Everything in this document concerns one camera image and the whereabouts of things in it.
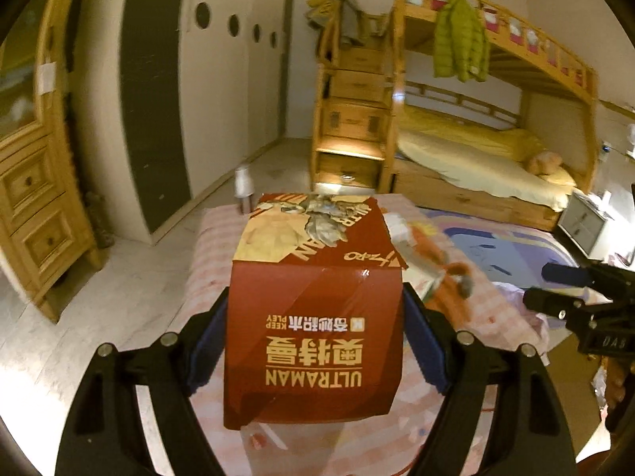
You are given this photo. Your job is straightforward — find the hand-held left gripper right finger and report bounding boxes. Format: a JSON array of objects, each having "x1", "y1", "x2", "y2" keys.
[{"x1": 401, "y1": 282, "x2": 579, "y2": 476}]

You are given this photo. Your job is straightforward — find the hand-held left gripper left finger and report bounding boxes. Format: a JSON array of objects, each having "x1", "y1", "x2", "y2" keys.
[{"x1": 54, "y1": 288, "x2": 234, "y2": 476}]

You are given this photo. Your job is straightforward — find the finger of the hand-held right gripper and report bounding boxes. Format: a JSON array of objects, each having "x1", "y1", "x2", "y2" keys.
[
  {"x1": 522, "y1": 286, "x2": 589, "y2": 321},
  {"x1": 542, "y1": 262, "x2": 603, "y2": 289}
]

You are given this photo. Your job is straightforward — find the red printed cardboard box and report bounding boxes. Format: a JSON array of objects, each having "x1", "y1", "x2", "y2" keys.
[{"x1": 223, "y1": 192, "x2": 410, "y2": 430}]

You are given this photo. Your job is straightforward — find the white nightstand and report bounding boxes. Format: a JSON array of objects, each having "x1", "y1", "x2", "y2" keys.
[{"x1": 558, "y1": 191, "x2": 618, "y2": 259}]

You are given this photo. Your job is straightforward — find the blue and purple rug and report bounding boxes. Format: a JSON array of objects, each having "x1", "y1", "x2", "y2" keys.
[{"x1": 421, "y1": 208, "x2": 596, "y2": 291}]

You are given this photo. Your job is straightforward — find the pink checked tablecloth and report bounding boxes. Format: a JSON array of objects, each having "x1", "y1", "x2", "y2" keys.
[{"x1": 186, "y1": 193, "x2": 551, "y2": 476}]

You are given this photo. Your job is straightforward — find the tan plush toy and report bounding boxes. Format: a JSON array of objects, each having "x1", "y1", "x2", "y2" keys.
[{"x1": 527, "y1": 151, "x2": 564, "y2": 177}]

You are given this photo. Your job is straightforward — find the yellow bed sheet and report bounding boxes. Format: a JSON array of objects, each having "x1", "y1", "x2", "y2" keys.
[{"x1": 397, "y1": 106, "x2": 576, "y2": 209}]

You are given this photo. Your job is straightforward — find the brown spray bottle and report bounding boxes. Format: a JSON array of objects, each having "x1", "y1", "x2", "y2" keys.
[{"x1": 234, "y1": 166, "x2": 255, "y2": 214}]

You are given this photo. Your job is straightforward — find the wooden bunk bed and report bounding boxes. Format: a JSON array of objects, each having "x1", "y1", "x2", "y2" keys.
[{"x1": 392, "y1": 0, "x2": 601, "y2": 231}]

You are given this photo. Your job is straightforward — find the wooden cabinet with drawers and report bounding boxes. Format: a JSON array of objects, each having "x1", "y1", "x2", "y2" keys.
[{"x1": 0, "y1": 0, "x2": 107, "y2": 323}]

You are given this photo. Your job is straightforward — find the wooden stair drawer unit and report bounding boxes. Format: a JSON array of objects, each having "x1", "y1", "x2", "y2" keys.
[{"x1": 312, "y1": 0, "x2": 398, "y2": 194}]

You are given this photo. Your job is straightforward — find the white wardrobe with dark panel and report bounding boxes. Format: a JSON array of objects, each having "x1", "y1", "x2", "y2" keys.
[{"x1": 74, "y1": 0, "x2": 298, "y2": 246}]

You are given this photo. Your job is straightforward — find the green puffer jacket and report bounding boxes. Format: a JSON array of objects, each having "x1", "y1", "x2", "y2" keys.
[{"x1": 431, "y1": 0, "x2": 492, "y2": 83}]

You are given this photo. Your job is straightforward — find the white paper note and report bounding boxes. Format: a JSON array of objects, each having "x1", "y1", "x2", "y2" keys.
[{"x1": 37, "y1": 62, "x2": 59, "y2": 95}]

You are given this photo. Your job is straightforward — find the pile of clothes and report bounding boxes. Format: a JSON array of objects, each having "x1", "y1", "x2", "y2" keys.
[{"x1": 304, "y1": 0, "x2": 393, "y2": 45}]

